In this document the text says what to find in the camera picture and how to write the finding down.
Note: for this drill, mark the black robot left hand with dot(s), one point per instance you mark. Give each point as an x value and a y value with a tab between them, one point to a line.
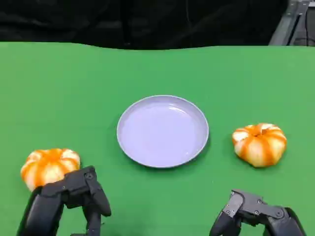
46	201

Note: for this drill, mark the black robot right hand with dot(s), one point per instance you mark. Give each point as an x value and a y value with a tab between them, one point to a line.
256	209

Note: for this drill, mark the orange and white bread roll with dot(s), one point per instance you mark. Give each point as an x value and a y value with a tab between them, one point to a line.
46	164
259	146

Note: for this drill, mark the green table cloth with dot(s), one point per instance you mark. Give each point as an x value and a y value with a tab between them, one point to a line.
73	98

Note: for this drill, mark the lilac plate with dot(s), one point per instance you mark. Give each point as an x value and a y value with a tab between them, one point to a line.
160	132

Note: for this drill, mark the black backdrop curtain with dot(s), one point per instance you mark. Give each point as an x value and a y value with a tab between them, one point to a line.
123	22

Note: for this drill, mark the grey metal frame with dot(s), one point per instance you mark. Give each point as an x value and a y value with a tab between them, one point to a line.
285	27

